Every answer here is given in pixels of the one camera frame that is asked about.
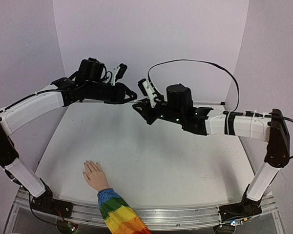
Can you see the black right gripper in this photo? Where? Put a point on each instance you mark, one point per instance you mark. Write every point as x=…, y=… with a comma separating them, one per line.
x=151, y=112

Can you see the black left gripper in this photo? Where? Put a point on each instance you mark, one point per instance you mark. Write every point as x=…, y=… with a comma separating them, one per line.
x=121, y=95

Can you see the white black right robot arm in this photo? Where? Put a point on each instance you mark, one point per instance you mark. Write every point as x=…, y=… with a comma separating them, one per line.
x=267, y=127

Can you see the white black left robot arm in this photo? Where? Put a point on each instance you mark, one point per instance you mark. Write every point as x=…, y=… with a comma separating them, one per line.
x=92, y=81

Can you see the rainbow striped sleeve forearm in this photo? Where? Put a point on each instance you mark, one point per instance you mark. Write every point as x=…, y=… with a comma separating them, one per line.
x=118, y=216

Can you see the mannequin hand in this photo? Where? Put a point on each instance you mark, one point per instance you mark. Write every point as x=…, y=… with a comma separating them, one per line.
x=95, y=176

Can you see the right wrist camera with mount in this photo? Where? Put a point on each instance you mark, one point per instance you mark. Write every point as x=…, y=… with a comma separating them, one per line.
x=149, y=90

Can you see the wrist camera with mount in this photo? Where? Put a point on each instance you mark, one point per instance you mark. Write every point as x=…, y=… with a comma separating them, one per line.
x=118, y=73
x=149, y=90

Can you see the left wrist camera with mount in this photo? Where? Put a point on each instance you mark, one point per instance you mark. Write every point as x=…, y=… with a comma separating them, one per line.
x=118, y=73

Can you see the aluminium table edge rail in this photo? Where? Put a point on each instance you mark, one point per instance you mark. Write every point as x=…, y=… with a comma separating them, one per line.
x=209, y=103

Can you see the aluminium front frame rail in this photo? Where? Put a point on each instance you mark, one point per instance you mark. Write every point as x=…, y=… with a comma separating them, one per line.
x=155, y=219

